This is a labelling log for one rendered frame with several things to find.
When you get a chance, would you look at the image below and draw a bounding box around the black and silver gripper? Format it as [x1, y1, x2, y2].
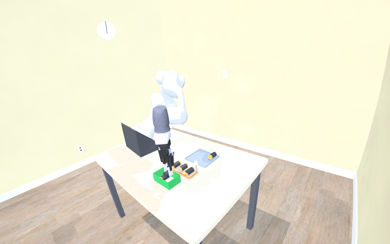
[157, 139, 174, 176]

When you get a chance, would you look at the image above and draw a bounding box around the green open-top box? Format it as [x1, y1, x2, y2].
[153, 167, 181, 190]

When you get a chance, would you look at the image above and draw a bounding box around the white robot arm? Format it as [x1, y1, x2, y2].
[132, 70, 188, 145]

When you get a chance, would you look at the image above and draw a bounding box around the light blue tray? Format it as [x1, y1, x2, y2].
[185, 149, 220, 168]

